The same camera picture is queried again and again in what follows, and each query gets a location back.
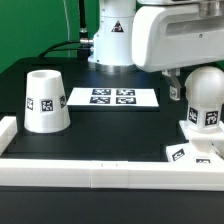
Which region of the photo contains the white left fence wall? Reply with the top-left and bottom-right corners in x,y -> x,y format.
0,116 -> 18,156

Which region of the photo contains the white lamp bulb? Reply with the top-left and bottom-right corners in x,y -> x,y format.
185,66 -> 224,133

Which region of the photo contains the white thin cable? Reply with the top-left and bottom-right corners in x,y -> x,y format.
63,0 -> 72,58

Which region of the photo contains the black cable bundle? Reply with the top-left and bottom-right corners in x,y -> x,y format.
38,0 -> 95,60

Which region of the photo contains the white fence wall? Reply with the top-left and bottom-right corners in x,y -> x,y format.
0,159 -> 224,191
0,116 -> 18,156

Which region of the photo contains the white front fence wall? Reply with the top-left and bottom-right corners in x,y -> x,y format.
0,159 -> 224,191

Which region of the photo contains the white marker sheet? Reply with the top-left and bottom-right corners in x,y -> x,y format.
68,87 -> 159,107

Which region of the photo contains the white lamp base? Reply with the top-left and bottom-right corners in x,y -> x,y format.
166,121 -> 224,166

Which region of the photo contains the white lamp shade cone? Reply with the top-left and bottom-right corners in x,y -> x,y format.
24,70 -> 70,133

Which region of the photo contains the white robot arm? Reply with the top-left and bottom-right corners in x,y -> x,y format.
89,0 -> 224,100

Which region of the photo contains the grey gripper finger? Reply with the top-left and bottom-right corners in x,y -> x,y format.
162,68 -> 181,100

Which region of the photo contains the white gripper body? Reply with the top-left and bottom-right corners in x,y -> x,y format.
132,4 -> 224,72

